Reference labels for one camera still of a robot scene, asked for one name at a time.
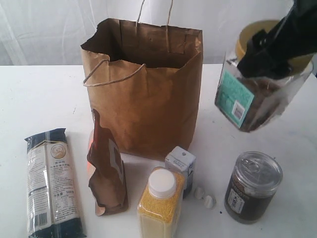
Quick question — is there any small white garlic clove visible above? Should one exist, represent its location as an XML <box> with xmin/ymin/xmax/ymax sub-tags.
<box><xmin>194</xmin><ymin>186</ymin><xmax>205</xmax><ymax>200</ymax></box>

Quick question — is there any brown paper bag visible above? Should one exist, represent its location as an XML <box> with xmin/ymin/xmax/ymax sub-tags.
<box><xmin>81</xmin><ymin>18</ymin><xmax>203</xmax><ymax>160</ymax></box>

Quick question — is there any yellow millet bottle white cap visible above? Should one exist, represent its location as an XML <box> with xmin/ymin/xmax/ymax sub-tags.
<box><xmin>137</xmin><ymin>167</ymin><xmax>185</xmax><ymax>238</ymax></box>

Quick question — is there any small white milk carton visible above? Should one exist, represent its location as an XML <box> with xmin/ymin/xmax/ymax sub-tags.
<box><xmin>165</xmin><ymin>146</ymin><xmax>196</xmax><ymax>198</ymax></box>

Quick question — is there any dark jar with metal lid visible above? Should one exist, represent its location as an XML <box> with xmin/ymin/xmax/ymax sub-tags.
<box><xmin>224</xmin><ymin>151</ymin><xmax>283</xmax><ymax>224</ymax></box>

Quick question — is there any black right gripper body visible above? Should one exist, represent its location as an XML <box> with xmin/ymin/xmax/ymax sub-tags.
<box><xmin>267</xmin><ymin>0</ymin><xmax>317</xmax><ymax>62</ymax></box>

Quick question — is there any brown stand-up coffee pouch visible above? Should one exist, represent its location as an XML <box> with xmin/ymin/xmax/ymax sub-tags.
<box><xmin>87</xmin><ymin>109</ymin><xmax>128</xmax><ymax>216</ymax></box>

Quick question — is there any dark blue pasta packet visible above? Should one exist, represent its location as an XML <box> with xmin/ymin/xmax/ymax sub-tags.
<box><xmin>25</xmin><ymin>128</ymin><xmax>85</xmax><ymax>238</ymax></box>

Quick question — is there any clear jar with gold lid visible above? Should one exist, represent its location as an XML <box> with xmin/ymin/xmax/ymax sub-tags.
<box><xmin>214</xmin><ymin>19</ymin><xmax>314</xmax><ymax>132</ymax></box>

